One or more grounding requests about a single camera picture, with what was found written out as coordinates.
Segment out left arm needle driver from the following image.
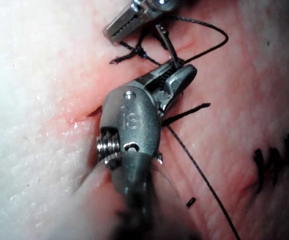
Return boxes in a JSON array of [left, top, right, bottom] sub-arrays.
[[131, 0, 183, 16]]

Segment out right arm needle driver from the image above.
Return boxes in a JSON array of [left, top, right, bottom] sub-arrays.
[[96, 80, 163, 169]]

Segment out right arm needle driver jaw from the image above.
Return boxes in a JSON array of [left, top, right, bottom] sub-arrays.
[[134, 58, 186, 89], [153, 63, 198, 116]]

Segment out left arm needle driver jaw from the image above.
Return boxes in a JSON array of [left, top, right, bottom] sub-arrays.
[[102, 4, 142, 37], [107, 11, 166, 44]]

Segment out curved steel needle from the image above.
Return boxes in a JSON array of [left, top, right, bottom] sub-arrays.
[[155, 23, 180, 69]]

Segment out tissue pad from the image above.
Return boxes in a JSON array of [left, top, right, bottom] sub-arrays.
[[0, 0, 289, 240]]

